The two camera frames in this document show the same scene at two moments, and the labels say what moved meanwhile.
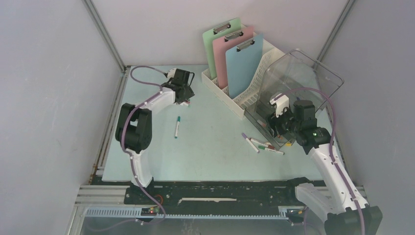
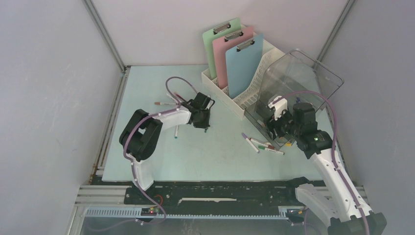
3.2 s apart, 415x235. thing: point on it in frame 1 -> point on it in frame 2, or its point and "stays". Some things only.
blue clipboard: [242, 64] stays
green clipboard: [214, 34] stays
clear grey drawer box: [299, 76] stays
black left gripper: [189, 94] -> [204, 125]
